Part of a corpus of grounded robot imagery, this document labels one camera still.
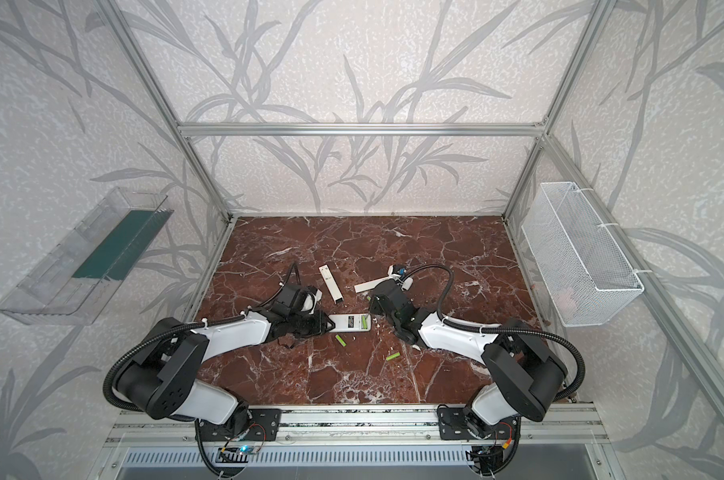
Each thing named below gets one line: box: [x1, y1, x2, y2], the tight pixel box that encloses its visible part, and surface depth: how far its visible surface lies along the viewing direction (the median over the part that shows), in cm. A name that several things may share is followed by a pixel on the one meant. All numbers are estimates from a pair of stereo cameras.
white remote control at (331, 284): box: [318, 264, 344, 304], surface depth 101 cm
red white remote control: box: [327, 313, 372, 333], surface depth 92 cm
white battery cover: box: [354, 276, 393, 293], surface depth 102 cm
